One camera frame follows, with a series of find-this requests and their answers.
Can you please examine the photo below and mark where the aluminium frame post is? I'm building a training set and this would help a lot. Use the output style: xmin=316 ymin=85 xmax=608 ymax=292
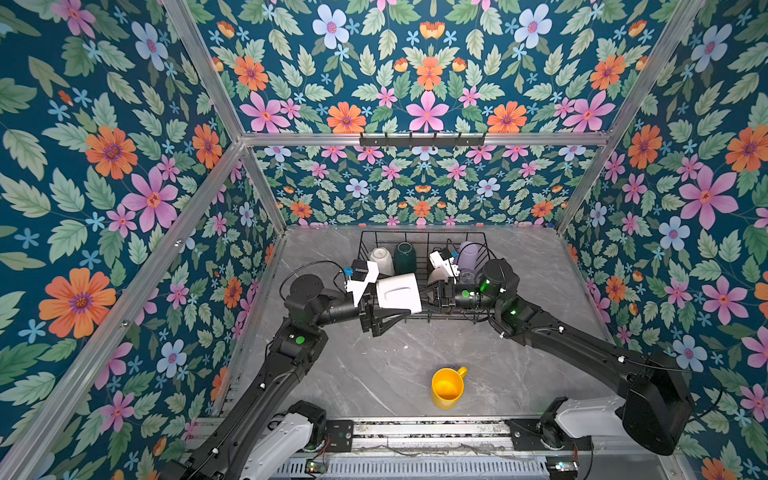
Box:
xmin=164 ymin=1 xmax=287 ymax=237
xmin=555 ymin=0 xmax=705 ymax=238

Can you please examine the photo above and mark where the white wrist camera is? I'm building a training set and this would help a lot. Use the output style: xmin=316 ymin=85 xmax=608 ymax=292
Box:
xmin=428 ymin=248 xmax=459 ymax=281
xmin=344 ymin=259 xmax=379 ymax=305

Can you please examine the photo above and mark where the yellow mug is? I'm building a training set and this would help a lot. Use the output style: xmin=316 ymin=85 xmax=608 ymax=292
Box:
xmin=431 ymin=367 xmax=468 ymax=410

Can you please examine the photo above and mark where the black wire dish rack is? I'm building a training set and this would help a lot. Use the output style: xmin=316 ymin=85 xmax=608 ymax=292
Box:
xmin=358 ymin=229 xmax=496 ymax=323

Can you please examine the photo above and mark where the black hook rail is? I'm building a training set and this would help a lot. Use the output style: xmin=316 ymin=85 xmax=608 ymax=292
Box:
xmin=358 ymin=132 xmax=486 ymax=149

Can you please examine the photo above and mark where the aluminium frame post left rear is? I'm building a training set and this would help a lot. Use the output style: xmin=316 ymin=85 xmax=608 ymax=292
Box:
xmin=164 ymin=1 xmax=287 ymax=237

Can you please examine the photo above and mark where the dark green mug white inside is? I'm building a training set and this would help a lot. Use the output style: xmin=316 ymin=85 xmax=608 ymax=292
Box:
xmin=393 ymin=241 xmax=417 ymax=275

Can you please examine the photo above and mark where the white mug red inside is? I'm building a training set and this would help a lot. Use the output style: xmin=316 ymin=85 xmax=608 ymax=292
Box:
xmin=376 ymin=273 xmax=422 ymax=314

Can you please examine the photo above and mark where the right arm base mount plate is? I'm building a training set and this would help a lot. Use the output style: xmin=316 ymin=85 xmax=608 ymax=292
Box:
xmin=504 ymin=418 xmax=593 ymax=453

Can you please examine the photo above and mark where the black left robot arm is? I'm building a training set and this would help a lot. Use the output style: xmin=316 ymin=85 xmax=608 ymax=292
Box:
xmin=159 ymin=273 xmax=422 ymax=479

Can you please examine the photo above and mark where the aluminium frame post right rear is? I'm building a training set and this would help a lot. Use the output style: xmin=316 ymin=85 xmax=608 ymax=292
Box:
xmin=555 ymin=0 xmax=705 ymax=238

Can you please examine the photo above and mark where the cream mug pink handle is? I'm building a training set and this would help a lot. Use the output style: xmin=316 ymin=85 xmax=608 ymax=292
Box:
xmin=427 ymin=268 xmax=450 ymax=285

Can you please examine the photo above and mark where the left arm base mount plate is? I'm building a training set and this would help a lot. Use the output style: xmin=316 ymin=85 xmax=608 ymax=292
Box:
xmin=323 ymin=419 xmax=355 ymax=453

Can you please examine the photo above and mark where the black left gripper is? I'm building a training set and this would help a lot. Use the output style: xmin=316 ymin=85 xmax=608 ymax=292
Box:
xmin=313 ymin=270 xmax=413 ymax=340

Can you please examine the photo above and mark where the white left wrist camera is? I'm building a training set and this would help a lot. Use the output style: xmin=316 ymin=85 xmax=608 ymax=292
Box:
xmin=344 ymin=259 xmax=379 ymax=305

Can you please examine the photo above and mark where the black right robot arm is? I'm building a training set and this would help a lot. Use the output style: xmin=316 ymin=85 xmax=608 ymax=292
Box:
xmin=426 ymin=259 xmax=695 ymax=456

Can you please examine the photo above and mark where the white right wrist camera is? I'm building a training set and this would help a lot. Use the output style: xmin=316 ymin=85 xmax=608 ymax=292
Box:
xmin=428 ymin=248 xmax=459 ymax=281

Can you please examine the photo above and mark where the lilac plastic cup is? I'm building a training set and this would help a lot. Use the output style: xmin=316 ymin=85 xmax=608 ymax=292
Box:
xmin=456 ymin=241 xmax=483 ymax=284

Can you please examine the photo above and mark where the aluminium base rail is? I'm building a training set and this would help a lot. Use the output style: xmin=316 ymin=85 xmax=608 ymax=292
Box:
xmin=276 ymin=416 xmax=696 ymax=479

